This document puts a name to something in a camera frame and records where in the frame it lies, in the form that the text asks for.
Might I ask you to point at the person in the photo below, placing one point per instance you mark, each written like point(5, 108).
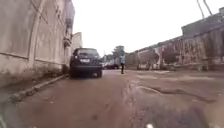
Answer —
point(122, 63)

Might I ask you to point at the tree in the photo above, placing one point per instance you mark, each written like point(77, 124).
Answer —
point(118, 51)

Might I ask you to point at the dark hatchback car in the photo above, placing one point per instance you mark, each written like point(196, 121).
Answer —
point(85, 62)

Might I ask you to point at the brown-grey worn asphalt road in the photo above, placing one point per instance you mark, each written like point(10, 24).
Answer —
point(120, 100)

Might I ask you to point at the robot's own part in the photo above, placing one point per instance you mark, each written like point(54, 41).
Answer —
point(149, 126)

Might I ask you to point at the concrete kerb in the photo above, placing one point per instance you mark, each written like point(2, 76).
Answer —
point(33, 89)

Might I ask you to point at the weathered grey building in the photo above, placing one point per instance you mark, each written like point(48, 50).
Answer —
point(30, 36)

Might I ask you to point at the leaning pole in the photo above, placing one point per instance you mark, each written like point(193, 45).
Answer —
point(207, 6)
point(200, 9)

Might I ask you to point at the weathered stained wall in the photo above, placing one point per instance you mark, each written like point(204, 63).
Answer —
point(193, 46)

